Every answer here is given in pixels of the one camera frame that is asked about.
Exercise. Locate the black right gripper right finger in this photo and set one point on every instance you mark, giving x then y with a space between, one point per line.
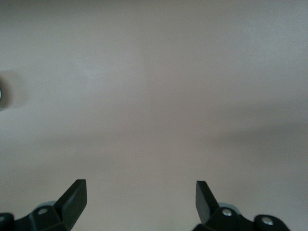
207 207

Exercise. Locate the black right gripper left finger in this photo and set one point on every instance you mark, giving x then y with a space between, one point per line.
72 204

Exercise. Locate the white bowl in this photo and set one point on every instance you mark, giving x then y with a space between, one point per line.
6 96

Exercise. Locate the brown table cover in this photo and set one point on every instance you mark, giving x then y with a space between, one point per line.
154 96

